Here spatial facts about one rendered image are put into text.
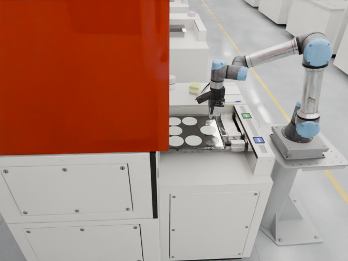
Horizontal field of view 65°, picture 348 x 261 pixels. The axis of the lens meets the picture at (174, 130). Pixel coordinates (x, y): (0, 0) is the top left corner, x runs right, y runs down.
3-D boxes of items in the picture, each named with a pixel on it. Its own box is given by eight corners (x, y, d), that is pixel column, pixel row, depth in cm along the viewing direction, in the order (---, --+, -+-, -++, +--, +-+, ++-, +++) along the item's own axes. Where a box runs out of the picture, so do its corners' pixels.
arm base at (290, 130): (304, 127, 179) (309, 114, 173) (313, 141, 167) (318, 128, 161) (281, 126, 180) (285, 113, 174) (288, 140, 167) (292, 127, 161)
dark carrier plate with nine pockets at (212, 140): (164, 148, 160) (164, 147, 159) (163, 117, 188) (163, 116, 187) (223, 147, 161) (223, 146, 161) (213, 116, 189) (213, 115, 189)
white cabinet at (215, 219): (160, 268, 192) (158, 188, 145) (159, 172, 271) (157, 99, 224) (249, 264, 196) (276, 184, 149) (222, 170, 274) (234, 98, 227)
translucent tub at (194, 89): (188, 94, 200) (188, 85, 196) (191, 89, 206) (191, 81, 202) (198, 96, 198) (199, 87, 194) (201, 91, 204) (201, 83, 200)
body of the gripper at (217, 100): (223, 108, 160) (226, 89, 153) (209, 109, 159) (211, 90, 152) (220, 101, 166) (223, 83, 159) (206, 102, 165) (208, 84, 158)
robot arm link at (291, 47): (322, 23, 140) (229, 54, 161) (325, 28, 131) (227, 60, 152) (325, 44, 145) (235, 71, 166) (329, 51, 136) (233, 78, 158)
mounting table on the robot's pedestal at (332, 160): (307, 137, 205) (312, 122, 198) (342, 179, 169) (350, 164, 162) (248, 140, 201) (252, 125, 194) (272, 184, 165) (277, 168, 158)
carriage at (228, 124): (231, 151, 165) (231, 148, 163) (219, 118, 195) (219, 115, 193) (244, 151, 165) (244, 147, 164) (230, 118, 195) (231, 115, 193)
